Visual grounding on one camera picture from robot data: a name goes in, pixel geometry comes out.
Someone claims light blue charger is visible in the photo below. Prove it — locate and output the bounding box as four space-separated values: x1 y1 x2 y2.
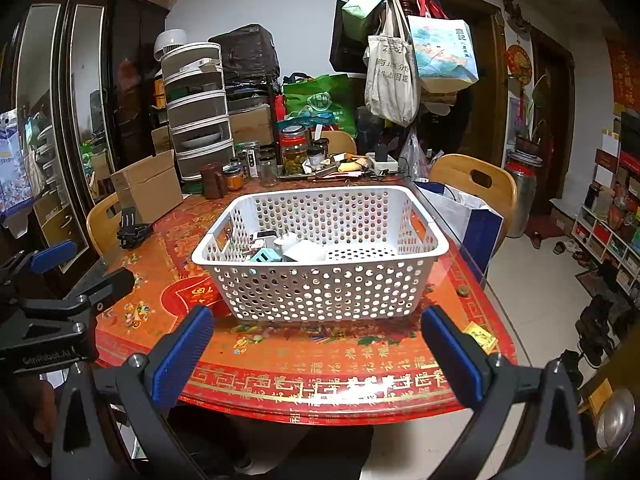
250 247 282 263

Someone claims white charger block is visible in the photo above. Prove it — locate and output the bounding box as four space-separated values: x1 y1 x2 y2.
282 240 326 264

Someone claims white perforated plastic basket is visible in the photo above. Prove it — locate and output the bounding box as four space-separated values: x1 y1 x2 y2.
191 185 449 323

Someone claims white cube charger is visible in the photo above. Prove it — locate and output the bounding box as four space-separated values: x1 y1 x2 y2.
250 238 273 252

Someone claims person's left hand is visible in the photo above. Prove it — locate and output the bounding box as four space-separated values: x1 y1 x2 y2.
10 375 58 468

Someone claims wooden chair left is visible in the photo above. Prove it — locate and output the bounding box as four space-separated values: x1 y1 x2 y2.
86 193 122 257

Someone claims wooden chair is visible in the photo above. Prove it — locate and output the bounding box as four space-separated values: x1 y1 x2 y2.
86 193 122 257
430 154 518 252
321 130 357 155

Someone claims metal pot lid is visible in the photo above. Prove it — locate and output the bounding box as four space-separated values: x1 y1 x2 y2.
596 389 636 452

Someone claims black phone holder clamp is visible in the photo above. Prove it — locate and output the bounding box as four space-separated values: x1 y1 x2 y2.
116 207 153 250

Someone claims yellow card on table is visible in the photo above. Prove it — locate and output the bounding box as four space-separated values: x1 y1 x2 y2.
463 322 498 354

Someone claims cardboard box on table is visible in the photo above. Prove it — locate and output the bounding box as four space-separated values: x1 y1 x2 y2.
111 150 183 223

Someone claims small coin on table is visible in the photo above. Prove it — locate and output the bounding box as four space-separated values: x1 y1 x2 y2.
457 285 471 297

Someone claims brown ceramic jar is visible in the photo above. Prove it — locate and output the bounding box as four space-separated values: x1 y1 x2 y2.
200 164 228 200

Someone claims shoe shelf rack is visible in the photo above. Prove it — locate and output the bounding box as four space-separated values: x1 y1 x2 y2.
569 109 640 306

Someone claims dark wooden cabinet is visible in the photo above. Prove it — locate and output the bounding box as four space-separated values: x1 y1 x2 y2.
0 0 172 302

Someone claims orange lidded jar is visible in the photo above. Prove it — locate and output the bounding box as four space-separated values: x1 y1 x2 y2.
222 164 244 192

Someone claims white drawer storage tower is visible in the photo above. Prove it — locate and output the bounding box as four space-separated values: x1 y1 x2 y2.
160 42 234 181

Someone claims white blue paper bag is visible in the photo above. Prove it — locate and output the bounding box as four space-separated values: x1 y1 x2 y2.
414 181 504 282

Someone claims clear glass jar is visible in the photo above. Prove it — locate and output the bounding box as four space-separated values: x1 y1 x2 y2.
258 150 279 188

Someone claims cardboard box behind drawers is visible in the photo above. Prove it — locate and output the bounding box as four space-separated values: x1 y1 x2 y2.
229 104 274 145

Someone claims wooden chair right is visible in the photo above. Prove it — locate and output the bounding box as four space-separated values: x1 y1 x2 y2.
430 154 518 252

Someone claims red lid pickle jar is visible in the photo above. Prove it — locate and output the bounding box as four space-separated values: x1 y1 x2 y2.
279 125 309 176

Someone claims black bag on boxes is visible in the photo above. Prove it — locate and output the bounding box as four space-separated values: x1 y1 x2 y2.
208 24 280 84

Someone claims wooden chair far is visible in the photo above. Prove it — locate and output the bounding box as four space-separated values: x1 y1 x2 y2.
321 130 357 155

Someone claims white power strip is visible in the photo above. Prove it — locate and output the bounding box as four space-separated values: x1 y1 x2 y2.
366 153 399 174

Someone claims green shopping bag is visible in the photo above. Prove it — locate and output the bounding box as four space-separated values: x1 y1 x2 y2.
282 74 357 138

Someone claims beige canvas tote bag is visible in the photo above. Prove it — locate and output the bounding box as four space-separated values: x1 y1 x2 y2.
364 0 420 127

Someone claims blue illustrated tote bag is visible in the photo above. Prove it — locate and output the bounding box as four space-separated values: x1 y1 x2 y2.
408 16 480 94

